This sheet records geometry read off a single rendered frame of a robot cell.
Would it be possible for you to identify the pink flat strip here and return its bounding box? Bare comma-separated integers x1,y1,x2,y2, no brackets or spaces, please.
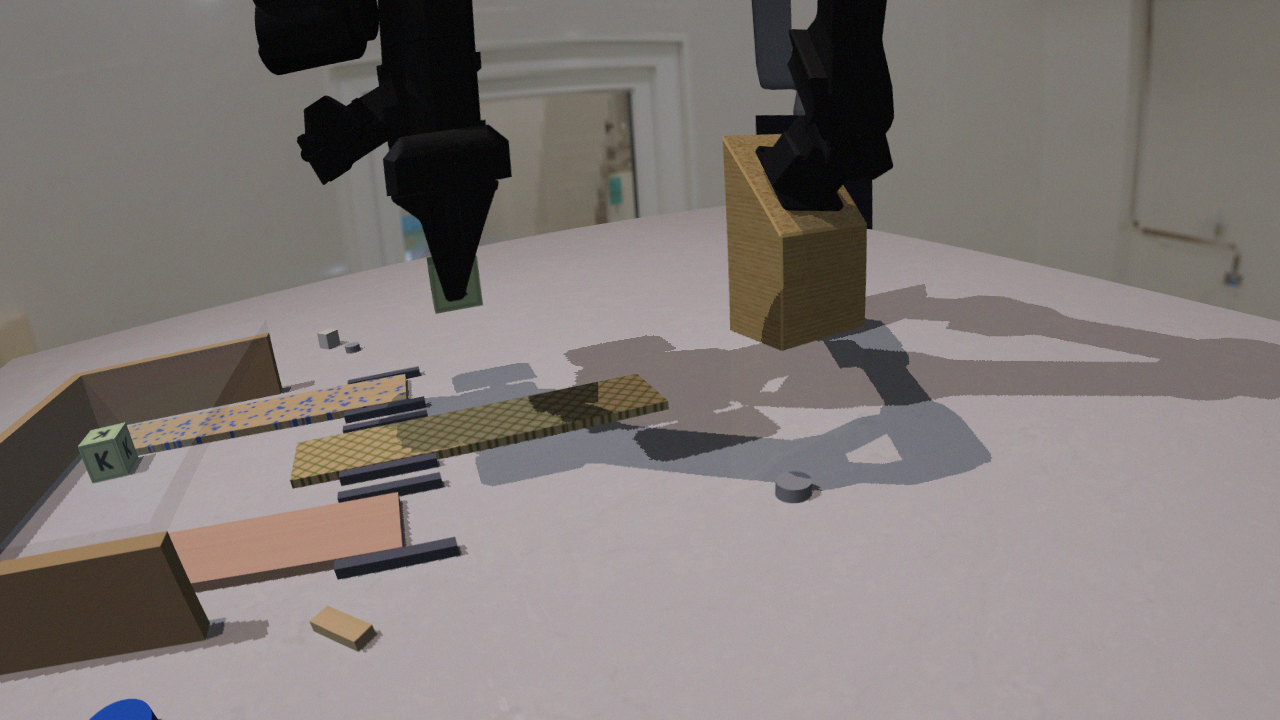
168,492,404,593

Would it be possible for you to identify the tan woven-pattern strip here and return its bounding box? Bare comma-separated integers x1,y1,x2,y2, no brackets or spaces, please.
291,374,669,489

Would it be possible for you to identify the green cube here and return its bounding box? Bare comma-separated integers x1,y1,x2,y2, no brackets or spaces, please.
428,256,483,313

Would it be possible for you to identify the tan strip with blue speckles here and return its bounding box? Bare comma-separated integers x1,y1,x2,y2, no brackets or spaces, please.
211,374,407,442

